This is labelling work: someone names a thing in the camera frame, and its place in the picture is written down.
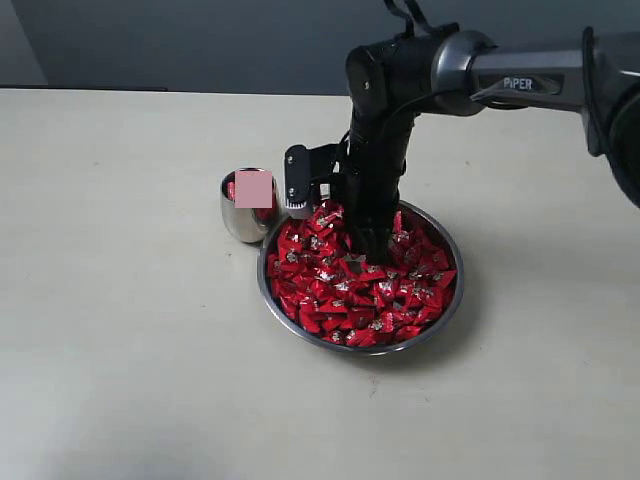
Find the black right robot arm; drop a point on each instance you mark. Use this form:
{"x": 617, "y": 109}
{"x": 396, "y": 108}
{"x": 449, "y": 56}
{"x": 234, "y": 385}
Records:
{"x": 391, "y": 83}

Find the steel bowl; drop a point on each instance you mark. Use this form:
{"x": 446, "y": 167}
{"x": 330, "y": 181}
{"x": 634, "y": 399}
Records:
{"x": 360, "y": 300}

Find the stainless steel cup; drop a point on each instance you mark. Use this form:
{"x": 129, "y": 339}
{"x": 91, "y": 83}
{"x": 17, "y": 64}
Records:
{"x": 249, "y": 203}

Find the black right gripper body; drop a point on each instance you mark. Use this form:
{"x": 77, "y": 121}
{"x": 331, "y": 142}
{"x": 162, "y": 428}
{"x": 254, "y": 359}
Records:
{"x": 370, "y": 166}

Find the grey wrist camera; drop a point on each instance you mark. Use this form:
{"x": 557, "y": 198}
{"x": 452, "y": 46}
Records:
{"x": 310, "y": 177}

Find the pile of red candies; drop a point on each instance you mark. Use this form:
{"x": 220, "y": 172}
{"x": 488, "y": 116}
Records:
{"x": 360, "y": 300}

